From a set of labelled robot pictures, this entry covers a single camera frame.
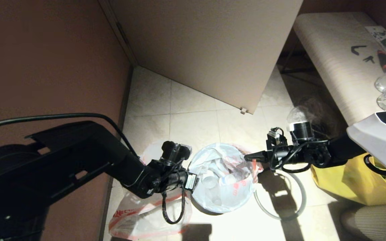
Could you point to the red black screwdriver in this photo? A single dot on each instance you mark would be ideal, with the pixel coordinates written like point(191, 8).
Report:
point(384, 62)

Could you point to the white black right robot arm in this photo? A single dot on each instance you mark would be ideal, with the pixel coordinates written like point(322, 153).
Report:
point(377, 140)

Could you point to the beige door panel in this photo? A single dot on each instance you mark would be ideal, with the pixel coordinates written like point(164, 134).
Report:
point(206, 50)

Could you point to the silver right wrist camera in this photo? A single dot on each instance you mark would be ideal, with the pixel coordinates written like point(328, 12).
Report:
point(276, 137)

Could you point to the small beige door stop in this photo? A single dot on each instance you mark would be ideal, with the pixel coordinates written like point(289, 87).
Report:
point(243, 110)

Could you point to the small black allen key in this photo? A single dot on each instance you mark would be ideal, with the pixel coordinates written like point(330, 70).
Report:
point(369, 60)

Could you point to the light wood grain table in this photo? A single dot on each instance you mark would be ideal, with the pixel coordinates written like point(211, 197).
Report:
point(333, 67)

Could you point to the black cylindrical wrist camera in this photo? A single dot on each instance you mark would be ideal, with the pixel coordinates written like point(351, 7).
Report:
point(302, 131)

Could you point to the printed paper leaflet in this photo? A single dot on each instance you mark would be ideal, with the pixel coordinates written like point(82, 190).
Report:
point(380, 34)

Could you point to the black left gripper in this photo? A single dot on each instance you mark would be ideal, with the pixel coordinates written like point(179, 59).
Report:
point(171, 177)

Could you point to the yellow fabric tote bag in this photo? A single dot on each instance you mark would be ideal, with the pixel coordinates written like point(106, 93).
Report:
point(347, 187)

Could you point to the black cylindrical wrist motor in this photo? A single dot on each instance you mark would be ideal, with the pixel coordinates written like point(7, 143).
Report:
point(176, 152)

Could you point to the clear bottle blue label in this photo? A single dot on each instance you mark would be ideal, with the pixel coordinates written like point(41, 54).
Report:
point(228, 180)

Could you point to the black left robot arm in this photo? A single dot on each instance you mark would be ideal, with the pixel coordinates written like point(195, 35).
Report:
point(45, 167)

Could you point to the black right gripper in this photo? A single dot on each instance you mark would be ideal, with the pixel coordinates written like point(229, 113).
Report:
point(313, 155)

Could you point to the empty clear plastic bottle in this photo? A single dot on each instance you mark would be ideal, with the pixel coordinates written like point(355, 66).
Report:
point(216, 202)
point(209, 182)

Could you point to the clear bag with black contents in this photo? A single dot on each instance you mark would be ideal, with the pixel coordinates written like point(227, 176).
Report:
point(297, 115)

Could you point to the large black allen key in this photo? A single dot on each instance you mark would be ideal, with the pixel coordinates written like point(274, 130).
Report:
point(356, 52)

